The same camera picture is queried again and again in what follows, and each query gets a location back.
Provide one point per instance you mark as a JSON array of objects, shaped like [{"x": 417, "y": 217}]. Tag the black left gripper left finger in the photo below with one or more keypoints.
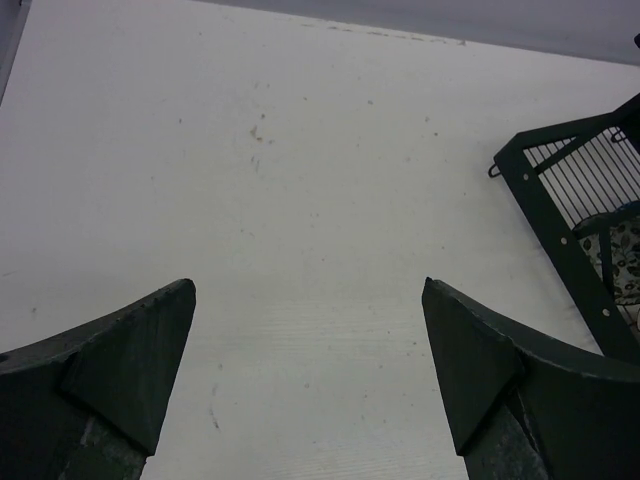
[{"x": 90, "y": 402}]

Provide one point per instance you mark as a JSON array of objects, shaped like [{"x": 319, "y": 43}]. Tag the black wire dish rack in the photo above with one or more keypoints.
[{"x": 560, "y": 175}]

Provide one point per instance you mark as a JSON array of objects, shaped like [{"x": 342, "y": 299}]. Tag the pink floral-inside bowl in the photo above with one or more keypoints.
[{"x": 613, "y": 251}]

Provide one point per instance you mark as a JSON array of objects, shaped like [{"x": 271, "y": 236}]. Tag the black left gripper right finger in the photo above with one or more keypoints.
[{"x": 523, "y": 405}]

